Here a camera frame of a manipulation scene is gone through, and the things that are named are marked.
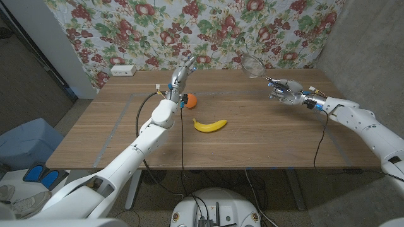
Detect white table leg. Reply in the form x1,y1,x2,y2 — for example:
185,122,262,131
124,170,143,211
285,168,307,211

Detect white sneaker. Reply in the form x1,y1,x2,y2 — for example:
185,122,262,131
0,184,16,202
11,190,53,218

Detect yellow toy banana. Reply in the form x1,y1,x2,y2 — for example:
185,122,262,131
192,118,228,133

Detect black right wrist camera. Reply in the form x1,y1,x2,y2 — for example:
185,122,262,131
307,100,324,112

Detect white power strip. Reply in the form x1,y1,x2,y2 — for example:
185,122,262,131
110,64,137,77

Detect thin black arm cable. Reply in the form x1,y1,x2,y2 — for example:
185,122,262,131
313,110,404,183
179,107,191,196

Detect white robot torso base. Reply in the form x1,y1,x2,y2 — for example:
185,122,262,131
169,188,262,227

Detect blue foot pedals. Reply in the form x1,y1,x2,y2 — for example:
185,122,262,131
22,162,69,192

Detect blue-grey bin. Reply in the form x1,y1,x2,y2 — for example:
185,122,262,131
0,118,64,171

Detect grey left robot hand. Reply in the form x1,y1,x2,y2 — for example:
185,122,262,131
167,53,197,105

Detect orange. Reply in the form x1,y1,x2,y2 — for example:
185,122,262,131
186,93,198,109

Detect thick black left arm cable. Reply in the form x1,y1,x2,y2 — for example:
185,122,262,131
135,91,184,196

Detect floral fruit print backdrop cloth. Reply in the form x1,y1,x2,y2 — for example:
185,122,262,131
44,0,347,92

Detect white robot chest edge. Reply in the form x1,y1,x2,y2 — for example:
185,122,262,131
0,218,129,227

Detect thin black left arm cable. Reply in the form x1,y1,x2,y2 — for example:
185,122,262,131
179,107,191,196

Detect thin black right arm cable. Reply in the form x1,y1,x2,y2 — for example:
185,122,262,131
313,110,404,183

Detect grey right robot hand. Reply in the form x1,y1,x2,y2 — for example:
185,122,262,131
268,78,307,105

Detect metal mesh sieve black handle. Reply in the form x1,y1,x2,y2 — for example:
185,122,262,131
241,52,287,91

